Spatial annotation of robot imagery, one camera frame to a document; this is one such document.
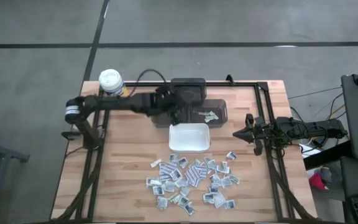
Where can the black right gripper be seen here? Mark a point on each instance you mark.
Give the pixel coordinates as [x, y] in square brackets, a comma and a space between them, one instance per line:
[258, 133]

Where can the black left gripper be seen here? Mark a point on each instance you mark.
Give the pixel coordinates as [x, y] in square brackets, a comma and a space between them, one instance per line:
[169, 102]

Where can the green striped strip packet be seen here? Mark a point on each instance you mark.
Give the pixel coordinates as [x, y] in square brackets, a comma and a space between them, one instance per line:
[173, 197]
[203, 113]

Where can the green white packet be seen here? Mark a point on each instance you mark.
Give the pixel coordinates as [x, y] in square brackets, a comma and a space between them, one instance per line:
[211, 119]

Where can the plain white packet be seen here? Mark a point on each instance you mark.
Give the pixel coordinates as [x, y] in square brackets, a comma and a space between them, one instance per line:
[213, 113]

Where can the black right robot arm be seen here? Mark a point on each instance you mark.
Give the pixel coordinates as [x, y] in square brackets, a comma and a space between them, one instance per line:
[315, 129]

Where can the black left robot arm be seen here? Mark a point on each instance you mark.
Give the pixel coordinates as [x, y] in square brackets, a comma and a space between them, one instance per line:
[113, 102]

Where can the grey translucent plastic bin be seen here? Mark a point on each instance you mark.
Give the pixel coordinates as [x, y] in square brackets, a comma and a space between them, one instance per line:
[162, 119]
[216, 104]
[194, 90]

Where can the white plastic bin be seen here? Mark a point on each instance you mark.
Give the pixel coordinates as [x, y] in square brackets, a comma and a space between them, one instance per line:
[190, 138]

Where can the black clamp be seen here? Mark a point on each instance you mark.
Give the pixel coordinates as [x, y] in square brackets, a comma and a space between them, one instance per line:
[70, 134]
[229, 79]

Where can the blue striped bandage packet pile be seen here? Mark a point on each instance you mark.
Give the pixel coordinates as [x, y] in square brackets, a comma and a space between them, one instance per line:
[194, 175]

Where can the white paper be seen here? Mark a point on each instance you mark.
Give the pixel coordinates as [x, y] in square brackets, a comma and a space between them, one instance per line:
[306, 151]

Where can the white printed text packet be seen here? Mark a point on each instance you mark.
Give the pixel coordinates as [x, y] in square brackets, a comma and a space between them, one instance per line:
[169, 186]
[162, 202]

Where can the Lysol wipes canister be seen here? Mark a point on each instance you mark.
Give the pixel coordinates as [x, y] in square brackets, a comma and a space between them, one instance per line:
[110, 81]

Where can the black diagonal bar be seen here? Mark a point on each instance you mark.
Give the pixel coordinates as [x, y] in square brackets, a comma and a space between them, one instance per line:
[325, 154]

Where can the red cloth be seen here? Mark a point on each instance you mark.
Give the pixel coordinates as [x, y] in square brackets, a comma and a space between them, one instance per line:
[317, 182]

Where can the grey cloth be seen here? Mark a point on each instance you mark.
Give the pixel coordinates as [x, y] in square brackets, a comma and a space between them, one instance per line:
[327, 175]

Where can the black table frame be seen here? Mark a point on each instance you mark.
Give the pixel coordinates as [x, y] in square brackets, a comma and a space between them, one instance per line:
[244, 84]

